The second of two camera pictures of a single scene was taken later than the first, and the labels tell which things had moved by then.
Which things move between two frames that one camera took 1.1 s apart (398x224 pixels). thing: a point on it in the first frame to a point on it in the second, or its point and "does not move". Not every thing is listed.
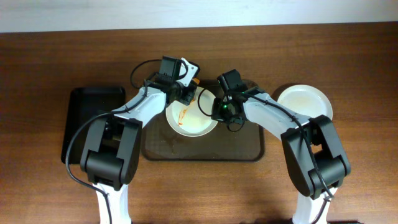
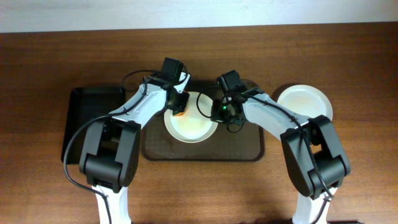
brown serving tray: [160, 142] does not move
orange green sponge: [196, 80] to [176, 113]
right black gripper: [222, 113] does not move
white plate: [305, 100] does not move
